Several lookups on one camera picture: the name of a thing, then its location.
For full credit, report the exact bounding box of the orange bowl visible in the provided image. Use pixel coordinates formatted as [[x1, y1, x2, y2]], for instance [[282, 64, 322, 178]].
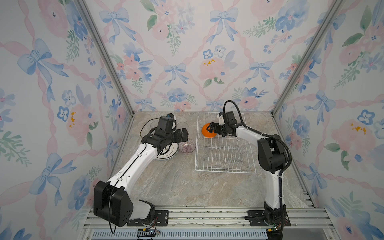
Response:
[[202, 123, 217, 138]]

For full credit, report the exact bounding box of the striped ceramic bowl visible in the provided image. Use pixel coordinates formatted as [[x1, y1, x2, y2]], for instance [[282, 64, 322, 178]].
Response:
[[179, 139, 196, 154]]

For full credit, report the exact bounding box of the white plate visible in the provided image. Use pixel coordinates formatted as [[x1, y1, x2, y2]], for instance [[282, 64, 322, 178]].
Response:
[[156, 143, 179, 161]]

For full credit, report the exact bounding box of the clear glass cup back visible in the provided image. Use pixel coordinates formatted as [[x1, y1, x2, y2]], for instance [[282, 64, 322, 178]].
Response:
[[177, 122, 189, 130]]

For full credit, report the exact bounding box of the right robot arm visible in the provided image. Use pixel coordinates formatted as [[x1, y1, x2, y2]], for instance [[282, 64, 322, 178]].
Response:
[[203, 112, 292, 231]]

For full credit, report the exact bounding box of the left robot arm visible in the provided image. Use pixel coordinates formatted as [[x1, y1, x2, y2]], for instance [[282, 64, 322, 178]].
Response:
[[93, 114, 189, 227]]

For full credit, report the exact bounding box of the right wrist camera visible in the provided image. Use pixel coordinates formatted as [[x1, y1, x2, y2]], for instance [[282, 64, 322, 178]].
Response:
[[217, 112, 225, 125]]

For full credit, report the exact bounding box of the white wire dish rack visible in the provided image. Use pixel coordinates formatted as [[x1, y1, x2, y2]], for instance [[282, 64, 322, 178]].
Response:
[[195, 112, 256, 174]]

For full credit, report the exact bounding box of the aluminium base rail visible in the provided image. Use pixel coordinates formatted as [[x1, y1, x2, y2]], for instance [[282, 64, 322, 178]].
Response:
[[78, 206, 340, 240]]

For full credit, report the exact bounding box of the left corner aluminium post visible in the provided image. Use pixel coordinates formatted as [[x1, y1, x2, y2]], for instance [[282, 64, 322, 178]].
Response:
[[73, 0, 134, 116]]

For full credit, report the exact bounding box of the corner aluminium post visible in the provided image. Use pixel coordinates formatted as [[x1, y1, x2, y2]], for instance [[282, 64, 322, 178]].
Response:
[[271, 0, 346, 116], [73, 0, 134, 116]]

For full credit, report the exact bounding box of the right corner aluminium post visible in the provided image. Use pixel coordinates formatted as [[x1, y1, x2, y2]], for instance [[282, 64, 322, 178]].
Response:
[[271, 0, 346, 116]]

